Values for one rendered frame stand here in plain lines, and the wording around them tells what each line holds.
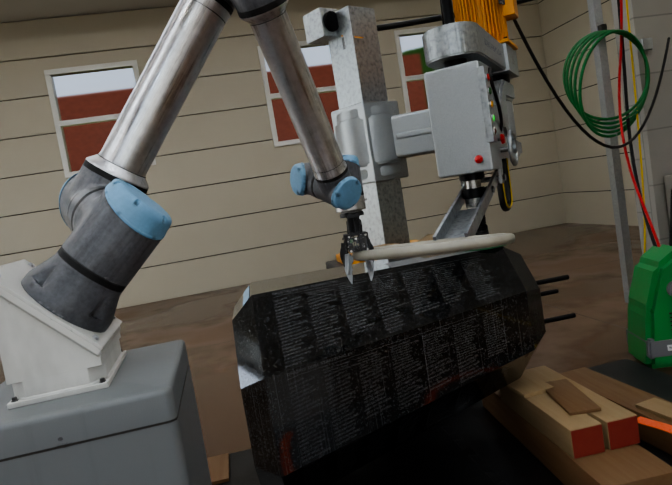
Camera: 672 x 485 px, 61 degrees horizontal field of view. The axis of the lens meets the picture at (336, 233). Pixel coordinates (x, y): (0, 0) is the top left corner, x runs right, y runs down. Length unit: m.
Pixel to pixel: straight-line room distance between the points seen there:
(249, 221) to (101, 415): 7.23
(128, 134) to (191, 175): 6.92
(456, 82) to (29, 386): 1.75
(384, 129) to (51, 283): 2.06
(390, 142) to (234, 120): 5.55
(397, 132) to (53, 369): 2.17
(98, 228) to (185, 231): 7.08
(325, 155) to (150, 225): 0.48
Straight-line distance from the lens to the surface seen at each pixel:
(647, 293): 3.24
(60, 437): 1.14
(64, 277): 1.20
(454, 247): 1.52
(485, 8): 3.00
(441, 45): 2.29
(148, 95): 1.35
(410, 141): 2.95
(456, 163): 2.28
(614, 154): 4.46
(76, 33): 8.76
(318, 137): 1.40
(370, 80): 3.04
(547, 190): 9.70
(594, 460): 2.15
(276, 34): 1.31
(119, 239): 1.18
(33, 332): 1.20
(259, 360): 1.94
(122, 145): 1.35
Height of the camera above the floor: 1.15
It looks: 4 degrees down
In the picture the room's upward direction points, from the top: 9 degrees counter-clockwise
